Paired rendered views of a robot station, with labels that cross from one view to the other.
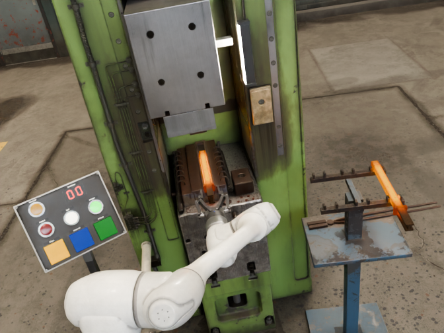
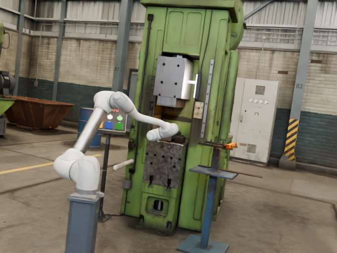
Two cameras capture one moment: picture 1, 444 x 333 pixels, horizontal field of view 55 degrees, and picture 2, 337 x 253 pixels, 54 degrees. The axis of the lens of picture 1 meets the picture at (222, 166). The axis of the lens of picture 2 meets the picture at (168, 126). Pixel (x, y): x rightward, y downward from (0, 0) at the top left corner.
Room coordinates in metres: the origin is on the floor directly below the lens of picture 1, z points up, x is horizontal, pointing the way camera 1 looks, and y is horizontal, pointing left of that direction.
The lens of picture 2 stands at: (-1.63, -0.99, 1.34)
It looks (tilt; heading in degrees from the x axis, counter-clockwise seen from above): 5 degrees down; 18
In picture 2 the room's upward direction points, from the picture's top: 7 degrees clockwise
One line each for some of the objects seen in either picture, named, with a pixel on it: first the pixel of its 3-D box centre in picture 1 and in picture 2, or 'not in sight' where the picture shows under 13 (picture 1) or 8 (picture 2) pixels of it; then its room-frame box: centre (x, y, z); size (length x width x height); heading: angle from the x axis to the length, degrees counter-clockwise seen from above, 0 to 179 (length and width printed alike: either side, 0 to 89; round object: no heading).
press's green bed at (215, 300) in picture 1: (230, 270); (164, 200); (1.77, 0.05, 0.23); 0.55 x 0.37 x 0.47; 3
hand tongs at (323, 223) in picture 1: (373, 215); (229, 170); (1.46, -0.64, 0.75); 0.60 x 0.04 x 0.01; 90
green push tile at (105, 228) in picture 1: (105, 228); (119, 126); (1.37, 0.50, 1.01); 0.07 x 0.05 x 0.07; 118
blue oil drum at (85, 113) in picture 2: not in sight; (90, 127); (5.32, 3.22, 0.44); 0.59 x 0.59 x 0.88
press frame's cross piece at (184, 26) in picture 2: not in sight; (187, 35); (1.91, 0.07, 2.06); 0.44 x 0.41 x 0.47; 3
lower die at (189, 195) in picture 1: (200, 170); (167, 135); (1.76, 0.11, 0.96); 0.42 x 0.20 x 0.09; 3
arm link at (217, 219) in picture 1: (217, 227); not in sight; (1.27, 0.06, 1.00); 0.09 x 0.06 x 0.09; 93
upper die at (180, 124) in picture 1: (186, 102); (171, 102); (1.76, 0.11, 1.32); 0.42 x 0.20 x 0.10; 3
